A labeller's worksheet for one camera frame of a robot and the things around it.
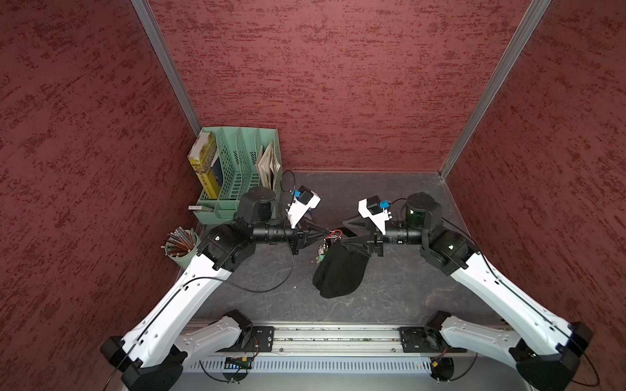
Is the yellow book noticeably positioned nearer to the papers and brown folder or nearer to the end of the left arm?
the papers and brown folder

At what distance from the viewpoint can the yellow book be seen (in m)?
0.92

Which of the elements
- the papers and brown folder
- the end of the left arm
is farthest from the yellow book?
the end of the left arm
